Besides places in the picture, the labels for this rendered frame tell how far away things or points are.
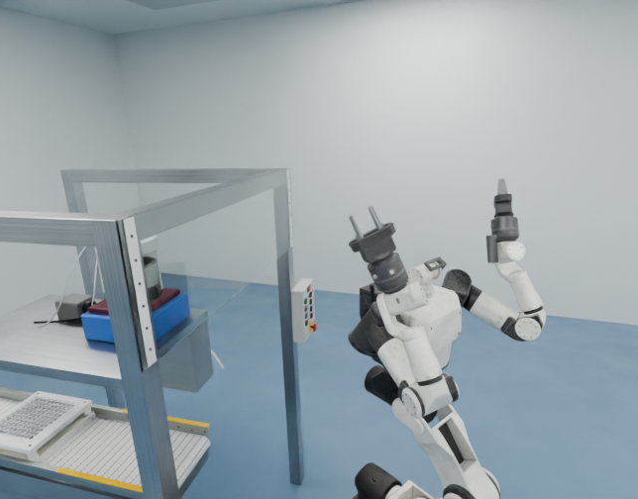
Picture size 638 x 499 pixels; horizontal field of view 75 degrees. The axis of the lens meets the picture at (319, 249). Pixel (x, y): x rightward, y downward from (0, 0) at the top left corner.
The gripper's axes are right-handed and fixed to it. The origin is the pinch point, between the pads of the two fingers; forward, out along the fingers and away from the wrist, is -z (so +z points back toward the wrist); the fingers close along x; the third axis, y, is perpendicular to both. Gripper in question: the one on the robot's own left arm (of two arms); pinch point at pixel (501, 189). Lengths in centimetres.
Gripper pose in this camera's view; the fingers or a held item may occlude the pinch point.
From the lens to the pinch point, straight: 163.1
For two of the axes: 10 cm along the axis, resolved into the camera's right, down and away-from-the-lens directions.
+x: -3.4, -1.1, -9.3
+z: 0.2, 9.9, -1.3
